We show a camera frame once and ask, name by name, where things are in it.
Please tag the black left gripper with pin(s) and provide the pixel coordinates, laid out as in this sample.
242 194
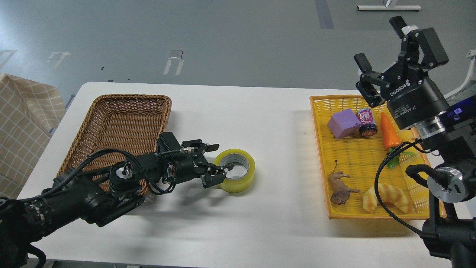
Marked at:
195 165

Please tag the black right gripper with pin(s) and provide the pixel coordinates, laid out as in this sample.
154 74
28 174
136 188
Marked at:
411 95

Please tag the yellow tape roll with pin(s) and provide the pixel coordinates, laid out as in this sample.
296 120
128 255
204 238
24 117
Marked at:
241 176

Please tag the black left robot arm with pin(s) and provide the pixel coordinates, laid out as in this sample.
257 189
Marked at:
102 188

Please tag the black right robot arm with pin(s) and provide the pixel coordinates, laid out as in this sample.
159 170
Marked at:
452 134

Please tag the white desk base bar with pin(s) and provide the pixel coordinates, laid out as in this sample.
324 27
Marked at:
389 5

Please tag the small pink labelled jar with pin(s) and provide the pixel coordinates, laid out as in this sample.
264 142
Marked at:
368 126

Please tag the orange toy carrot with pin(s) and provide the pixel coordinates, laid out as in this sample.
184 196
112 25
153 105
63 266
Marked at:
391 140

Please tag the purple foam block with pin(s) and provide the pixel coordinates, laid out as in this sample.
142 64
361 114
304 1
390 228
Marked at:
343 123

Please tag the brown wicker basket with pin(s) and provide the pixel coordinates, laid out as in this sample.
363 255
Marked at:
130 123

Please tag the yellow plastic basket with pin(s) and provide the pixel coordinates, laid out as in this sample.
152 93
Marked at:
360 158

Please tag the toy croissant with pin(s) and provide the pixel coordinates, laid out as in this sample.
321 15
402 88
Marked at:
388 193

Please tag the brown toy lion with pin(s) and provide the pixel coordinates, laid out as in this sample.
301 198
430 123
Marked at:
341 192

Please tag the beige checkered cloth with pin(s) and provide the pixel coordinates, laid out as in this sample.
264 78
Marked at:
28 112

